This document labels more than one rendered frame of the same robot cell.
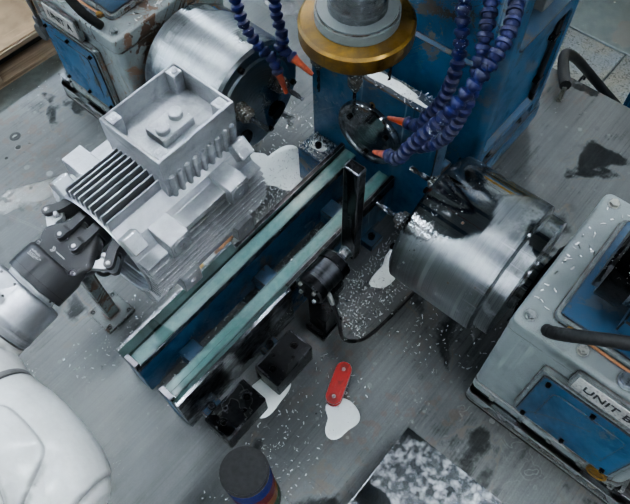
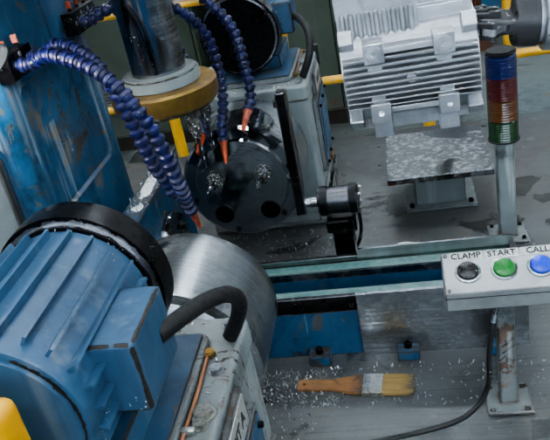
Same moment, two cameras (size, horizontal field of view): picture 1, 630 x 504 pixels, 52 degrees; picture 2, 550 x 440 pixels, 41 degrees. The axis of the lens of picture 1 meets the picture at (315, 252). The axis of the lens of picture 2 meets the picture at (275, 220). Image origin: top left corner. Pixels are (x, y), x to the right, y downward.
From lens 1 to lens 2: 1.67 m
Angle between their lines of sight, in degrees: 80
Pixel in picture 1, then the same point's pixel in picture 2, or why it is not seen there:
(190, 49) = (202, 271)
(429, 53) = (100, 184)
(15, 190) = not seen: outside the picture
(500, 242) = (260, 103)
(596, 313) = (278, 71)
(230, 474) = (507, 49)
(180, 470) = not seen: hidden behind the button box
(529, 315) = (299, 80)
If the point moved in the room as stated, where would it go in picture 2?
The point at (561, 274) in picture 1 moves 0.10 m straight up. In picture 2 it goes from (261, 88) to (253, 45)
